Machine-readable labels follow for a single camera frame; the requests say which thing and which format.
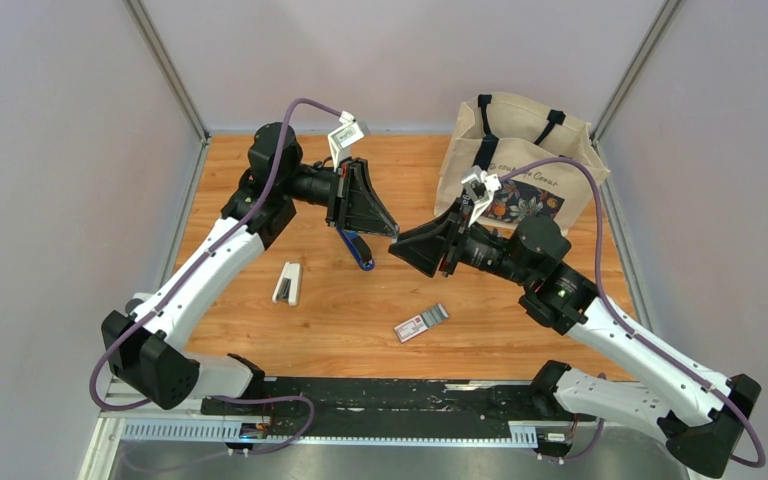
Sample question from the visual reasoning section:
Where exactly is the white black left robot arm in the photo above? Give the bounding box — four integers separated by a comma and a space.
101, 120, 399, 415

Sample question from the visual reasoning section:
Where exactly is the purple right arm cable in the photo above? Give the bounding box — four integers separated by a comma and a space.
499, 156, 767, 470

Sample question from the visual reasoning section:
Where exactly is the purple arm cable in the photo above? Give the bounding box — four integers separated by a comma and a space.
499, 156, 767, 470
88, 97, 352, 458

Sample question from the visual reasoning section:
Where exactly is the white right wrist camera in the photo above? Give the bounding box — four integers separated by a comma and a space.
461, 165, 501, 227

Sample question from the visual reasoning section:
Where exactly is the aluminium frame rail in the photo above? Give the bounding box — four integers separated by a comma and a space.
79, 374, 723, 480

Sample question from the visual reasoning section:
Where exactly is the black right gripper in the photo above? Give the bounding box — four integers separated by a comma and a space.
388, 198, 534, 288

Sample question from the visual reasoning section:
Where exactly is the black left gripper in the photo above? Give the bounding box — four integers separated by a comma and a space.
280, 157, 398, 239

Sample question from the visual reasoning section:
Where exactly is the red white staple box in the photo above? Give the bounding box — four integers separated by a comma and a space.
394, 303, 450, 343

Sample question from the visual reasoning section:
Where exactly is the white stapler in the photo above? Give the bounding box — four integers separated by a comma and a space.
272, 262, 302, 307

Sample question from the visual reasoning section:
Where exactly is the blue stapler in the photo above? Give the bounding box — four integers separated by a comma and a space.
336, 228, 375, 271

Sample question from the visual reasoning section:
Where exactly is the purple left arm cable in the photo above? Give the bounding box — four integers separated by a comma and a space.
88, 97, 352, 458

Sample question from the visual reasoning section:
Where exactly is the beige floral tote bag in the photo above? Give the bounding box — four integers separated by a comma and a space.
434, 92, 610, 234

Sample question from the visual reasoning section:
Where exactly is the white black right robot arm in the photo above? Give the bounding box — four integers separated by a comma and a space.
389, 203, 761, 478

